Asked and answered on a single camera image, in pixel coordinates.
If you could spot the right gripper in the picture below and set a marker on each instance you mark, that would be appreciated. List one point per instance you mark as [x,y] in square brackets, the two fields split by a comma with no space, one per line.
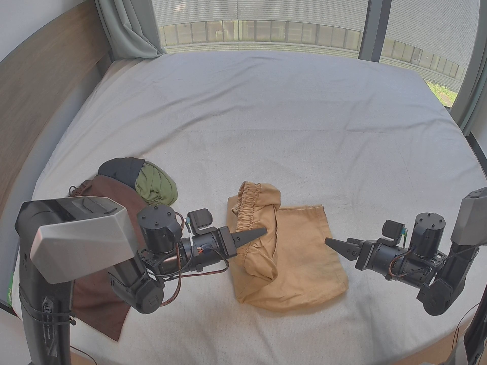
[384,261]

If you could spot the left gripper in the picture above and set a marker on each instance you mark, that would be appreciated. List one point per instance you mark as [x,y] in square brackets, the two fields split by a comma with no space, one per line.
[207,247]

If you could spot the tan shorts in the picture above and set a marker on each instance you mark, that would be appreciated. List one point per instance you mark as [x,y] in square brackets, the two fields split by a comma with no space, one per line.
[304,261]

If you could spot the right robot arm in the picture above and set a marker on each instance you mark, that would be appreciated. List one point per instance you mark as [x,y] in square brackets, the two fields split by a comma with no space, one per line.
[468,219]

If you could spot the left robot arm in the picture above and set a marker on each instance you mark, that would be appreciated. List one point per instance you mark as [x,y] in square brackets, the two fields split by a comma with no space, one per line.
[76,234]

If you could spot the bed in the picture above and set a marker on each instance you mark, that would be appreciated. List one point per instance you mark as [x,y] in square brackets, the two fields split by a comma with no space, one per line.
[285,127]

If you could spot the green garment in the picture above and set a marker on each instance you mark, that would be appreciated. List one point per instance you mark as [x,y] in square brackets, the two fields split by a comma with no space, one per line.
[158,184]

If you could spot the brown shorts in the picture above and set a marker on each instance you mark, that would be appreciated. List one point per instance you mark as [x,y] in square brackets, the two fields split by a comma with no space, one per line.
[110,192]

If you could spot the black garment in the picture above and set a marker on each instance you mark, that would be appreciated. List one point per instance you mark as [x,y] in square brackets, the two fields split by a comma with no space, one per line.
[118,171]

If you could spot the grey-green curtain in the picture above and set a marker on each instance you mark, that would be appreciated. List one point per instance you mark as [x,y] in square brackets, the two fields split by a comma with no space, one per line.
[121,21]

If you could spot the window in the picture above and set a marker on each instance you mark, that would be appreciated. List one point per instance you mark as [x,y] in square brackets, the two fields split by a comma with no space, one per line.
[266,6]

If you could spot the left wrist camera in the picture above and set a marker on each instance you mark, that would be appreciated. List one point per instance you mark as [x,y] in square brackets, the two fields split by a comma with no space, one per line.
[199,219]

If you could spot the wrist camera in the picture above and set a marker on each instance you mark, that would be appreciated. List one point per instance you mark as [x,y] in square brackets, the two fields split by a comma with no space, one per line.
[199,219]
[393,228]

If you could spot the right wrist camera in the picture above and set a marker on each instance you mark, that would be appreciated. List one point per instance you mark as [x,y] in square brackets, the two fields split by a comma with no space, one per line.
[393,228]

